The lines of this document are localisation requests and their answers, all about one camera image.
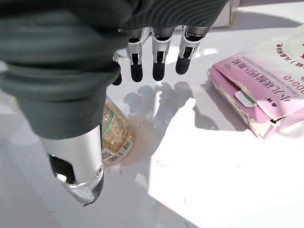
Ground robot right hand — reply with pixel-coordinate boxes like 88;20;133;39
0;0;230;207

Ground clear medicine bottle yellow pills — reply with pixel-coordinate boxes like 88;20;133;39
101;98;133;164

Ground pink white medicine box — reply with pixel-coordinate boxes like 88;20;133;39
206;23;304;140

